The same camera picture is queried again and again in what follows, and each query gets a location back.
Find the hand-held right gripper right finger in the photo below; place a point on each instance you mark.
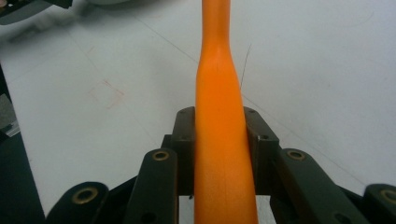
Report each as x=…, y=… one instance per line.
x=260, y=146

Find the white table cover sheet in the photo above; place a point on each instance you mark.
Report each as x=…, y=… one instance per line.
x=109, y=62

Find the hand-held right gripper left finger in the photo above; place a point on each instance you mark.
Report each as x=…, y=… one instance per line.
x=185, y=149

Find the orange brush with grey bristles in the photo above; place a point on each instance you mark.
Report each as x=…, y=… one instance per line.
x=222, y=140

